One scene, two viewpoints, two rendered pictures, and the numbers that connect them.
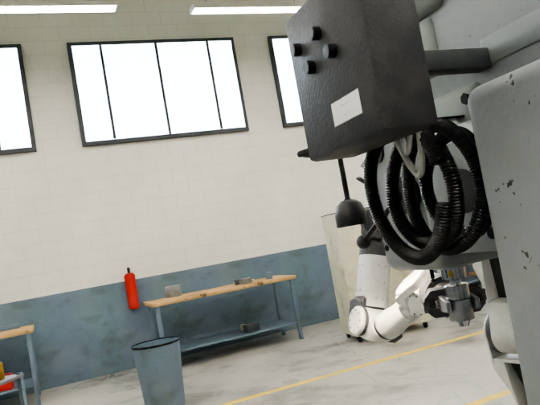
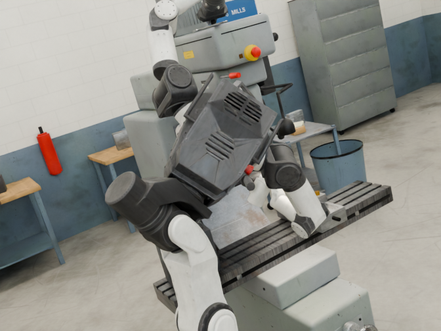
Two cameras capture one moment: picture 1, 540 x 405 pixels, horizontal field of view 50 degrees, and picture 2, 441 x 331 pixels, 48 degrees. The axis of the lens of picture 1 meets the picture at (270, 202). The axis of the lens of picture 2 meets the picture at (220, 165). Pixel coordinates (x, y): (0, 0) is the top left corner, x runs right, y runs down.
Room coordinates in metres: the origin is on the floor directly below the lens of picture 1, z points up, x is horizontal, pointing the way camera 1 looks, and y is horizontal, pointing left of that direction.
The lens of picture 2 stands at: (3.24, -0.60, 1.87)
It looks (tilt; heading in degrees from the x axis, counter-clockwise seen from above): 15 degrees down; 176
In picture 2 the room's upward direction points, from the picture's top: 15 degrees counter-clockwise
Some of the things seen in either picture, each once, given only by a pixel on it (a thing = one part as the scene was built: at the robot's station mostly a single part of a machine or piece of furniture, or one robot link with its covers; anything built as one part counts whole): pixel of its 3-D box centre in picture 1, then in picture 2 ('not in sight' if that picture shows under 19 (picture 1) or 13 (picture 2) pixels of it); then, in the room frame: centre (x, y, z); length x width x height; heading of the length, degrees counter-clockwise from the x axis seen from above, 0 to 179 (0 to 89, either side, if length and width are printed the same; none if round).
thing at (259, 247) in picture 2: not in sight; (282, 238); (1.13, -0.27, 0.89); 1.24 x 0.23 x 0.08; 112
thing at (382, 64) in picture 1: (349, 67); (255, 73); (0.75, -0.13, 1.62); 0.20 x 0.09 x 0.21; 22
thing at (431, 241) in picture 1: (443, 186); not in sight; (0.84, -0.25, 1.45); 0.18 x 0.16 x 0.21; 22
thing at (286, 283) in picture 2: not in sight; (275, 264); (1.16, -0.33, 0.79); 0.50 x 0.35 x 0.12; 22
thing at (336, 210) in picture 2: not in sight; (308, 207); (1.10, -0.10, 0.98); 0.35 x 0.15 x 0.11; 20
